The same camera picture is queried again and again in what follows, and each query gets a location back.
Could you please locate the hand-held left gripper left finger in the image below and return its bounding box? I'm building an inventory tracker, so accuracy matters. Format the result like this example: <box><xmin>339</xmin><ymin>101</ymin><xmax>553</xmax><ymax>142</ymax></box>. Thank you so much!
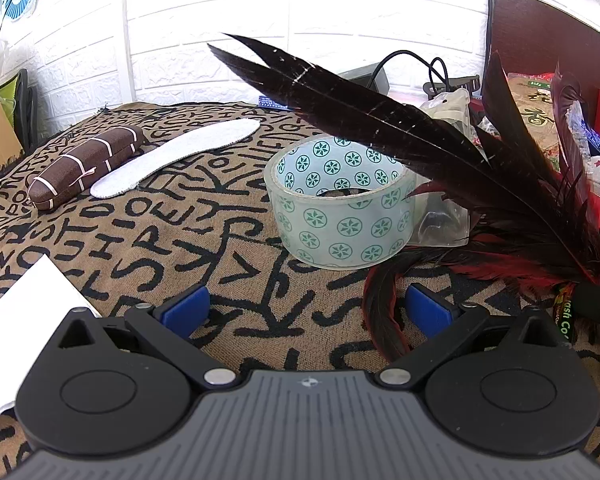
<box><xmin>59</xmin><ymin>284</ymin><xmax>240</xmax><ymax>392</ymax></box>

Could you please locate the black chair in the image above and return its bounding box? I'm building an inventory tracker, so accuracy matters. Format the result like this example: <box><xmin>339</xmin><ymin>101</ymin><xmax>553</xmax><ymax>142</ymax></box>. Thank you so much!
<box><xmin>15</xmin><ymin>69</ymin><xmax>37</xmax><ymax>152</ymax></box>

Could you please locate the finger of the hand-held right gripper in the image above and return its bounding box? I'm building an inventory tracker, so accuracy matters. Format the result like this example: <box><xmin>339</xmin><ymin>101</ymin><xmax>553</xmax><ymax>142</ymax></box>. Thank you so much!
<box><xmin>577</xmin><ymin>282</ymin><xmax>600</xmax><ymax>333</ymax></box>

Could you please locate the white shoe insole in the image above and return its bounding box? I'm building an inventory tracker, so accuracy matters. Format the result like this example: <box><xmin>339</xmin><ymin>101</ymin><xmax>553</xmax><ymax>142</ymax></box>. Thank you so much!
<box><xmin>90</xmin><ymin>117</ymin><xmax>261</xmax><ymax>199</ymax></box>

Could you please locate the blue white packet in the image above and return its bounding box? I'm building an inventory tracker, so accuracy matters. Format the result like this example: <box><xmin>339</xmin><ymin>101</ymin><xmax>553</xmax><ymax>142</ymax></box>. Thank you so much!
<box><xmin>569</xmin><ymin>102</ymin><xmax>600</xmax><ymax>157</ymax></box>

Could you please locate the tan printed packet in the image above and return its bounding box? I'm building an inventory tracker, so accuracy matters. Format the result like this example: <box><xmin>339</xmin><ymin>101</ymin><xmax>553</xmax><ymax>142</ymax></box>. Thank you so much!
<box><xmin>507</xmin><ymin>74</ymin><xmax>563</xmax><ymax>163</ymax></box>

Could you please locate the black power adapter with cable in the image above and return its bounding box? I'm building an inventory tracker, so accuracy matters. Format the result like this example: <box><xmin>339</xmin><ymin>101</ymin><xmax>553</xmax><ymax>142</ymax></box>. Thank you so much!
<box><xmin>375</xmin><ymin>50</ymin><xmax>481</xmax><ymax>101</ymax></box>

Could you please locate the white paper sheet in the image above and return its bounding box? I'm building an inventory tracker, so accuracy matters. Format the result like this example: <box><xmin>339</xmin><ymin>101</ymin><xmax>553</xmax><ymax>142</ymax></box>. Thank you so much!
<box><xmin>0</xmin><ymin>255</ymin><xmax>101</xmax><ymax>421</ymax></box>

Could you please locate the crumpled clear plastic bag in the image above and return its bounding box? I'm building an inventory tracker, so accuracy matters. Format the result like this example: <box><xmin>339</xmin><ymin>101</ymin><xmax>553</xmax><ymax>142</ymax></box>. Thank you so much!
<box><xmin>420</xmin><ymin>87</ymin><xmax>473</xmax><ymax>133</ymax></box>

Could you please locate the black red feather duster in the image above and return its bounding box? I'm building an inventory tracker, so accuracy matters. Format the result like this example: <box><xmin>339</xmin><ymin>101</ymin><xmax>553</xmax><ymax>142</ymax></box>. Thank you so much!
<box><xmin>207</xmin><ymin>32</ymin><xmax>600</xmax><ymax>363</ymax></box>

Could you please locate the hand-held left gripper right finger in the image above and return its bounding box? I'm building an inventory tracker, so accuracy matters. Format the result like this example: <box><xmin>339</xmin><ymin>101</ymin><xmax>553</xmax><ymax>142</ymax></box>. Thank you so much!
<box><xmin>378</xmin><ymin>282</ymin><xmax>563</xmax><ymax>390</ymax></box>

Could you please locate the green patterned tape roll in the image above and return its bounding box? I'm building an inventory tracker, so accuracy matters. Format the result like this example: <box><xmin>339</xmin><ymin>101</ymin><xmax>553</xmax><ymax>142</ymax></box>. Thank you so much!
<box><xmin>263</xmin><ymin>136</ymin><xmax>421</xmax><ymax>269</ymax></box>

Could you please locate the dark brown wooden board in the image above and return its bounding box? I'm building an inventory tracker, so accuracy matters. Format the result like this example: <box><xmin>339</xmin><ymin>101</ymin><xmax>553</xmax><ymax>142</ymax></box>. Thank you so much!
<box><xmin>485</xmin><ymin>0</ymin><xmax>600</xmax><ymax>121</ymax></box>

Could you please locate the green cushion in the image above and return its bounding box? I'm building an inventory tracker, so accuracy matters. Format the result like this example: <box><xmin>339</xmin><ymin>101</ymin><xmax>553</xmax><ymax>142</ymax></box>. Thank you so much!
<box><xmin>0</xmin><ymin>75</ymin><xmax>21</xmax><ymax>107</ymax></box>

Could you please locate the brown glasses case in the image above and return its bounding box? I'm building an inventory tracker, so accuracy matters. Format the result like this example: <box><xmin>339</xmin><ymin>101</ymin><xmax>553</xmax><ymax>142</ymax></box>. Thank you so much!
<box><xmin>27</xmin><ymin>125</ymin><xmax>146</xmax><ymax>211</ymax></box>

